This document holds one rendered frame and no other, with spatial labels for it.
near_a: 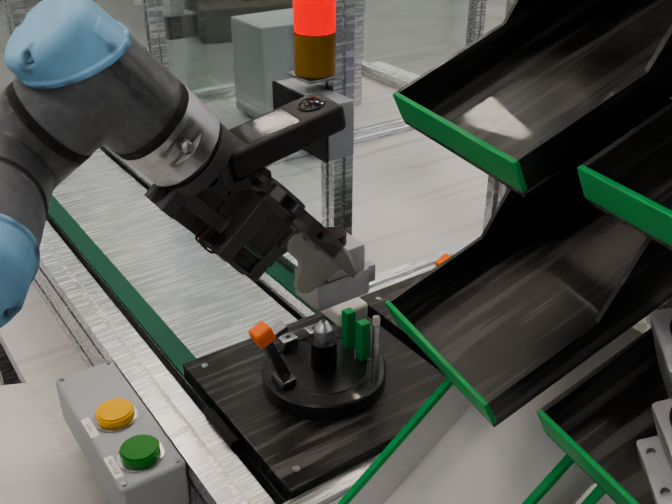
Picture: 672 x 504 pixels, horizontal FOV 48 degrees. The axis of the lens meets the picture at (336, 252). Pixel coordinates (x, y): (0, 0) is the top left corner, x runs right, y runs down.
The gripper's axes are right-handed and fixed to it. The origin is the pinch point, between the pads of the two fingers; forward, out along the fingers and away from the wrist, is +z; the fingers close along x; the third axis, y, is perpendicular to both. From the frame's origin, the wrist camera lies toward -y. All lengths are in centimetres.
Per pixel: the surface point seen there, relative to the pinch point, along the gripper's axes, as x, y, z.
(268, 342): -1.6, 11.4, 2.2
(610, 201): 34.5, -7.9, -20.7
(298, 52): -21.4, -16.3, -4.6
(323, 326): -2.1, 6.7, 7.6
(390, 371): 0.5, 6.0, 18.3
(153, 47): -78, -12, 7
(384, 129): -84, -38, 68
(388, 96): -109, -52, 83
